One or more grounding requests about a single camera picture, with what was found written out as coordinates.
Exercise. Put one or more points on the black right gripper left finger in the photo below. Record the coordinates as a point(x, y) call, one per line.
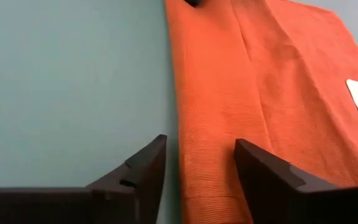
point(120, 205)

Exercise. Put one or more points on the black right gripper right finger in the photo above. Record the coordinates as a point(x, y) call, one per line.
point(291, 202)

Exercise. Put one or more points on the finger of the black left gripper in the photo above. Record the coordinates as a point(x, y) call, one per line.
point(196, 2)

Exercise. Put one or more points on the orange towel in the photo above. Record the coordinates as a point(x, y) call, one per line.
point(228, 93)

